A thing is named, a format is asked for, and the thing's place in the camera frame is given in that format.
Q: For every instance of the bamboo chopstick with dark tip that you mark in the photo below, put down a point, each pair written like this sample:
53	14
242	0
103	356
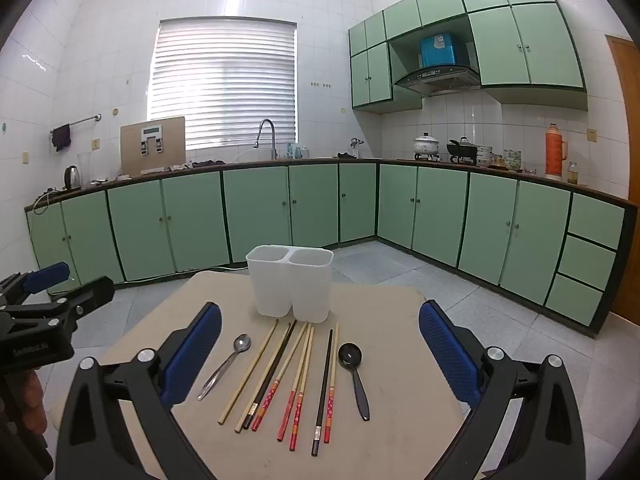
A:
263	378

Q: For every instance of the plain bamboo chopstick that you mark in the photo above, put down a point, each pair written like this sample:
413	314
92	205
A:
248	371

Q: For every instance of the small oil bottle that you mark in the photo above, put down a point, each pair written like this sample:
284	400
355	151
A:
573	174

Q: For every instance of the steel electric kettle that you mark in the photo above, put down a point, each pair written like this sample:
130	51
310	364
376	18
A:
72	178

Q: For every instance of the stack of patterned bowls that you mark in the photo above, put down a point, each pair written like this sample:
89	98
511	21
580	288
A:
512	159

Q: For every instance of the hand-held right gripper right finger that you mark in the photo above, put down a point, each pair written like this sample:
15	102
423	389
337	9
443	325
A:
447	355

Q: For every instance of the orange thermos flask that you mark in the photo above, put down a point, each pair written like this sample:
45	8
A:
554	155

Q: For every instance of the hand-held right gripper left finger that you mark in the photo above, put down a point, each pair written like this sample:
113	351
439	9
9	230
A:
192	355

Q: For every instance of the white two-compartment utensil holder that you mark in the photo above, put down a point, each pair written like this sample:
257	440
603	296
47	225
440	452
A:
290	285

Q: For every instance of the green base cabinets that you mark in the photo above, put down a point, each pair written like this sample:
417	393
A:
250	210

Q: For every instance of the metal towel rail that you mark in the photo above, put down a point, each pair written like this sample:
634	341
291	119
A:
82	120

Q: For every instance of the metal spoon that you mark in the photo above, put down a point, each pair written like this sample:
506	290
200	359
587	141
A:
242	344

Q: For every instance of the black range hood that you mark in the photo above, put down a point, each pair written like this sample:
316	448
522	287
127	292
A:
435	80

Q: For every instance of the brown cardboard box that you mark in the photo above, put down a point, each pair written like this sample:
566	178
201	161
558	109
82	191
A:
172	145

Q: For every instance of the black wok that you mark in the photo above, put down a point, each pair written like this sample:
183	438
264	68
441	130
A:
461	148

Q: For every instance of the teal bottles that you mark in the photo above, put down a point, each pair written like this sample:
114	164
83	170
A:
298	151

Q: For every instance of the person's left hand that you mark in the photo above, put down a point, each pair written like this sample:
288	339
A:
34	397

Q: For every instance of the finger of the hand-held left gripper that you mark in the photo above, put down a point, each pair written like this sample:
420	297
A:
97	291
45	274

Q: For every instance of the green wall cabinets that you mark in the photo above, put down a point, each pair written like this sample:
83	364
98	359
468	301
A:
525	45

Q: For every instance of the dark hanging cloth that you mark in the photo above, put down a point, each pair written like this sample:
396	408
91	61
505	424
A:
61	137

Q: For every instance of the wooden door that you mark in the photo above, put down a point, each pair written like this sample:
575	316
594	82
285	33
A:
625	110

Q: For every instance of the steel kitchen faucet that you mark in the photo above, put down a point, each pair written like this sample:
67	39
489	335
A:
272	135

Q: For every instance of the bamboo chopstick with red end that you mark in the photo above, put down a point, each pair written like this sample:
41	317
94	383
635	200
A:
297	420
262	412
288	410
330	410

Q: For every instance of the white window blind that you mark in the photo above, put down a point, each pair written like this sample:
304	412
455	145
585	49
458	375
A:
220	85

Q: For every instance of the blue box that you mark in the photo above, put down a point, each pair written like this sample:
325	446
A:
442	51

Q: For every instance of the clear glass vase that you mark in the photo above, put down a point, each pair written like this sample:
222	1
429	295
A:
84	167

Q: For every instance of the white cooking pot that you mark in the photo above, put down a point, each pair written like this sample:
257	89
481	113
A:
426	145

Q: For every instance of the stack of white bowls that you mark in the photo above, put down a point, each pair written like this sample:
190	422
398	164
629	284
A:
484	156

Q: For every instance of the black plastic spoon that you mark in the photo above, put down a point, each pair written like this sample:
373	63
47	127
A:
349	355

